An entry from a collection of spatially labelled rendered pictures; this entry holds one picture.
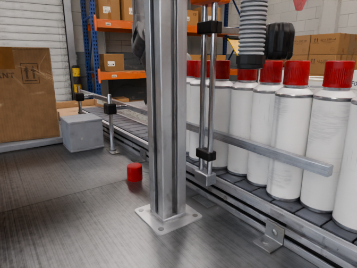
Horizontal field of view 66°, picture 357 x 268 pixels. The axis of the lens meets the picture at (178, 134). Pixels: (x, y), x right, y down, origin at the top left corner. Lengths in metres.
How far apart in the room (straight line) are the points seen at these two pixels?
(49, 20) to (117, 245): 4.43
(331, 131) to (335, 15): 5.23
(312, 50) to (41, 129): 3.60
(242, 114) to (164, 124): 0.15
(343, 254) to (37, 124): 0.82
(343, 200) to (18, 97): 0.83
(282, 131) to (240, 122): 0.10
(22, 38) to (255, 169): 4.40
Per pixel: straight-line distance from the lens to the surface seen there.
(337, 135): 0.40
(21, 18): 4.71
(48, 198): 0.59
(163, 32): 0.39
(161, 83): 0.39
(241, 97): 0.48
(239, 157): 0.50
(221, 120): 0.51
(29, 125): 0.93
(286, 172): 0.43
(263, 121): 0.45
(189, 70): 0.59
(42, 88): 0.91
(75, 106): 1.60
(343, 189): 0.40
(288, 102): 0.41
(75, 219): 0.51
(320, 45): 4.02
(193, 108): 0.55
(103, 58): 4.21
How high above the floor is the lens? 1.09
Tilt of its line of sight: 15 degrees down
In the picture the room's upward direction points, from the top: straight up
